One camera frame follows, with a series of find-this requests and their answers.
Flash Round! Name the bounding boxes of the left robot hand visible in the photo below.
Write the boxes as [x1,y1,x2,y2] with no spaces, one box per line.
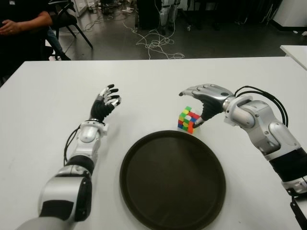
[90,83,122,124]

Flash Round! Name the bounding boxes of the seated person in black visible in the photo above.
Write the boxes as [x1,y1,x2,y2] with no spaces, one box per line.
[0,0,71,82]

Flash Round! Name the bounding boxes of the white humanoid robot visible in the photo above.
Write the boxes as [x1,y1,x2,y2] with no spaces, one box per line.
[159,0,179,35]

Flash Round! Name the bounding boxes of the black cabinet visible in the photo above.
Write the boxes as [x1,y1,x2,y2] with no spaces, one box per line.
[136,0,161,31]

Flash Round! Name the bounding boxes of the dark brown round plate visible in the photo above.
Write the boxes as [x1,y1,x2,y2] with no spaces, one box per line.
[119,130,226,230]

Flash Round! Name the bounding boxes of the white side table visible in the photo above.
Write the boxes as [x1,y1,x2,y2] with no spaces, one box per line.
[280,45,307,70]

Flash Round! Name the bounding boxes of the white wall cabinet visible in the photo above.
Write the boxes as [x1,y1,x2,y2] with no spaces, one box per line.
[273,0,307,27]

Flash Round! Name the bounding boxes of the arm black cables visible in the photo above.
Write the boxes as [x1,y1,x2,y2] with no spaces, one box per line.
[234,85,290,127]
[62,124,83,166]

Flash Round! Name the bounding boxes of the multicoloured Rubik's cube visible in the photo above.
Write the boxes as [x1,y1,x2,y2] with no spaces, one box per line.
[177,105,201,134]

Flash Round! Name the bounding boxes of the white display cabinet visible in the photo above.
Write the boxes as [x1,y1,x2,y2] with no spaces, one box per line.
[71,0,88,17]

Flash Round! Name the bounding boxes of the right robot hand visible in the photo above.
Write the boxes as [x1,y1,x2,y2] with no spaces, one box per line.
[178,83,236,127]

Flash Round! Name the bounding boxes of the black chair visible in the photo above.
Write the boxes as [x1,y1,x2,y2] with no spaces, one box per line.
[47,0,94,50]

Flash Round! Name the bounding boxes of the white floor cable tangle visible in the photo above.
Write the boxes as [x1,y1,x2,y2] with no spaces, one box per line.
[123,23,185,60]

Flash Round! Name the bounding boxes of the right arm black cables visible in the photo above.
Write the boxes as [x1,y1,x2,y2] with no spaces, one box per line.
[234,85,290,127]

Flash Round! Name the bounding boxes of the grey floor cables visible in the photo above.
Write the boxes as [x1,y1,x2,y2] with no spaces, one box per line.
[83,4,137,33]

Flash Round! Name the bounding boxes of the left arm black cables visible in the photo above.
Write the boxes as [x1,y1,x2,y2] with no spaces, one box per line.
[62,124,83,166]

